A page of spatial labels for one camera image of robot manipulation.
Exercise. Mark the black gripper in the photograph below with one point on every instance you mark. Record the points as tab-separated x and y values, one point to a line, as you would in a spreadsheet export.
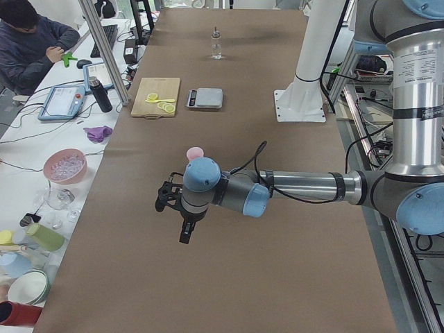
190	217

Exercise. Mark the pink plastic cup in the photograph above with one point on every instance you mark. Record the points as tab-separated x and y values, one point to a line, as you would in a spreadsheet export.
194	153

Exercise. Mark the clear glass sauce bottle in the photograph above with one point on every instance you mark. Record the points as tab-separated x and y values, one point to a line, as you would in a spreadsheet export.
216	44

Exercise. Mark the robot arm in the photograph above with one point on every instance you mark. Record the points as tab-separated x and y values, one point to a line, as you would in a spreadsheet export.
409	190

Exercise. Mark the silver digital kitchen scale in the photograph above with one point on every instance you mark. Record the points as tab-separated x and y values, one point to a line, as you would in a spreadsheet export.
205	98

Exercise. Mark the clear glass cup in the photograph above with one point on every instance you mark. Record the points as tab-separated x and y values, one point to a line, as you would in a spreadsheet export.
58	199

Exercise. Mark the green cup lying down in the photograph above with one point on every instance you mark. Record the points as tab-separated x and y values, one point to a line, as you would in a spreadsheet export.
47	238

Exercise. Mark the light blue cup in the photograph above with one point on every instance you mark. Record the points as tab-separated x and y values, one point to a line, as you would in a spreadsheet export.
15	264

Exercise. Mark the yellow cup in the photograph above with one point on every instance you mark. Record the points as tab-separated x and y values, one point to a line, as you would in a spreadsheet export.
6	237

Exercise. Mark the red cup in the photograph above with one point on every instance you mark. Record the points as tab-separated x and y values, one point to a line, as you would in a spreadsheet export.
21	315

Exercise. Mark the lemon slice stack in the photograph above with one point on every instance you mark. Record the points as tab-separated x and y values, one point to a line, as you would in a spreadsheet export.
169	108

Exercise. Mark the yellow plastic knife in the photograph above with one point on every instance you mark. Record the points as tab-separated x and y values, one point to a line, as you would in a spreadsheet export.
160	100

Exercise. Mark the purple cloth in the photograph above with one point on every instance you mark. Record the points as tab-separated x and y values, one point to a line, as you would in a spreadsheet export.
98	134

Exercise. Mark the lemon slice single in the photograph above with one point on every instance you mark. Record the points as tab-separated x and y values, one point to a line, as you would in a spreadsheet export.
152	97

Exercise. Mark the pink bowl with ice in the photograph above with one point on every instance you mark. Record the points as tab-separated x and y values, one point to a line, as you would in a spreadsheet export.
66	167

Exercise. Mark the wooden cutting board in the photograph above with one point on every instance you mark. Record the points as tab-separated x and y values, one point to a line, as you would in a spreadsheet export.
166	88

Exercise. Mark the black water bottle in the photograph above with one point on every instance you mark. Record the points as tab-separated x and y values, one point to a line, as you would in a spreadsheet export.
100	94

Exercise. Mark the white green-rimmed bowl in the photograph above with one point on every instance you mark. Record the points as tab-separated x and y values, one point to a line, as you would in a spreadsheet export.
31	288

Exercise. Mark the blue teach pendant near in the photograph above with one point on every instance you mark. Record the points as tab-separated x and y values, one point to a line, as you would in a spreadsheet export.
63	102

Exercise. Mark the blue teach pendant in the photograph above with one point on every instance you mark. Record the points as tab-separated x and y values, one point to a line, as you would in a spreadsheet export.
63	102
100	72

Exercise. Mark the blue teach pendant far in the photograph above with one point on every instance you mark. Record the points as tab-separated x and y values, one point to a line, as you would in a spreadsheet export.
100	72

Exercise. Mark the black power adapter box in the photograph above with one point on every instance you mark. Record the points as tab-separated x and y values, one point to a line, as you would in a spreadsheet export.
130	52

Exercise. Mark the black computer mouse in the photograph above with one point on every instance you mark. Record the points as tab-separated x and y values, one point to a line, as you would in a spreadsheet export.
83	62

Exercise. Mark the green plastic toy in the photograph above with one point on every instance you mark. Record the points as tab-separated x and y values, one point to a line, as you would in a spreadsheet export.
67	58

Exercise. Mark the seated person in blue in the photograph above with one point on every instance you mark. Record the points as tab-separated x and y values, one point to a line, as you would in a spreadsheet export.
30	45

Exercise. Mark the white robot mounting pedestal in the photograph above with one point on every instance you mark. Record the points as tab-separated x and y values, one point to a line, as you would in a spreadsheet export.
302	100

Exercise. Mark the aluminium frame post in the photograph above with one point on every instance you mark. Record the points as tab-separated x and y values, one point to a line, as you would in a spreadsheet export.
102	43

